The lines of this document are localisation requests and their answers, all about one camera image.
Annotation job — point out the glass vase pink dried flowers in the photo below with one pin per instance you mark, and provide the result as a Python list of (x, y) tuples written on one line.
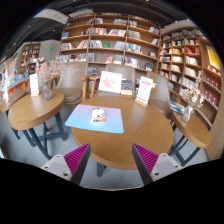
[(46, 91)]

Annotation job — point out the white framed red print picture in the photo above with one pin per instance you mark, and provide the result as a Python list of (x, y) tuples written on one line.
[(110, 82)]

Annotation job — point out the white orange patterned computer mouse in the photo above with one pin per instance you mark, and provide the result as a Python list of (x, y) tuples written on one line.
[(98, 115)]

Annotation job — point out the brown leather wooden armchair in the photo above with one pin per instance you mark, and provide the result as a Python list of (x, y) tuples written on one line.
[(71, 83), (161, 95), (125, 71)]

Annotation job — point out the glass vase beige dried flowers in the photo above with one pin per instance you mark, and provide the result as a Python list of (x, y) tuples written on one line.
[(187, 113)]

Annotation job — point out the white orange sign wooden base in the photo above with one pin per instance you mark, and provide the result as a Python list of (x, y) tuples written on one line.
[(144, 90)]

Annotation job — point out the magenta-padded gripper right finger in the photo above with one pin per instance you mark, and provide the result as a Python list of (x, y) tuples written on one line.
[(145, 160)]

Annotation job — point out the distant wooden bookshelf unit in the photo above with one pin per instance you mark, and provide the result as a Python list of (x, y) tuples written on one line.
[(29, 55)]

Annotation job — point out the wide wooden bookshelf unit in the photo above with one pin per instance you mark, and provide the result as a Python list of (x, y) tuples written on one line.
[(110, 40)]

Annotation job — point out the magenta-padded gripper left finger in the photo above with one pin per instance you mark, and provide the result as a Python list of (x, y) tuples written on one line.
[(78, 160)]

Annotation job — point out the small white table card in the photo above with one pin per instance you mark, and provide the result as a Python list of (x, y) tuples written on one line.
[(34, 85)]

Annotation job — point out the stack of blue books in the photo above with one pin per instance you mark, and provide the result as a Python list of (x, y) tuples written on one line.
[(176, 107)]

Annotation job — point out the dark cover book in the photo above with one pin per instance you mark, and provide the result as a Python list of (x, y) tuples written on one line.
[(126, 87)]

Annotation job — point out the low colourful book display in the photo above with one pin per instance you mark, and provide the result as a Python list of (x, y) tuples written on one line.
[(15, 83)]

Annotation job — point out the curved wooden bookshelf unit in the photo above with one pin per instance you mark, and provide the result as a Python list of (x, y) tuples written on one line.
[(190, 56)]

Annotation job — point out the pastel blue pink mouse pad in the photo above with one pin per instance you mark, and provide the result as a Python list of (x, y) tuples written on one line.
[(80, 120)]

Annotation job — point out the white ceiling air vent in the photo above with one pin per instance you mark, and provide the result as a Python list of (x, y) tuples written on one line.
[(50, 16)]

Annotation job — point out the round wooden side table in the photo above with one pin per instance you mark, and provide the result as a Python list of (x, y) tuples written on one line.
[(191, 131), (33, 111)]

